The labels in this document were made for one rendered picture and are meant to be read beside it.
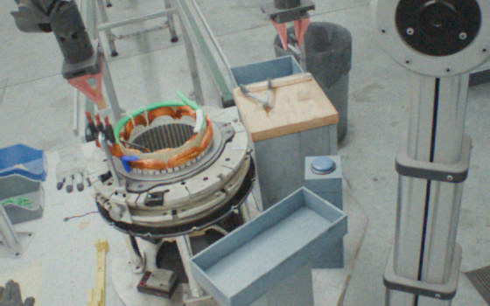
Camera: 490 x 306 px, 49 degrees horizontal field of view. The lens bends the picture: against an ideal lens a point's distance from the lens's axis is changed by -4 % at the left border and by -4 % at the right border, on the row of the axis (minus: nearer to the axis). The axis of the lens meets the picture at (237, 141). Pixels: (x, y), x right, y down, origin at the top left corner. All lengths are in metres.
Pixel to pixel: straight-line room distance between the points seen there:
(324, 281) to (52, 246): 0.68
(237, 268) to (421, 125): 0.37
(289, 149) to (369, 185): 1.48
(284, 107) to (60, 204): 0.70
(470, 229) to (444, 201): 1.59
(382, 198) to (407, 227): 1.64
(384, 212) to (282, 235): 1.58
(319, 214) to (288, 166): 0.26
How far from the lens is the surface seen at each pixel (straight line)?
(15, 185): 1.65
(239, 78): 1.41
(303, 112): 1.18
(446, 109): 0.80
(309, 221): 0.97
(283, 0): 1.13
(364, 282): 2.22
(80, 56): 1.02
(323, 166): 1.06
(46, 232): 1.50
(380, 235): 2.40
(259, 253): 0.93
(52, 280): 1.37
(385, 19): 0.68
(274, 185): 1.23
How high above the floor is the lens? 1.69
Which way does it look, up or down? 34 degrees down
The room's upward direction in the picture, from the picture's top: 9 degrees counter-clockwise
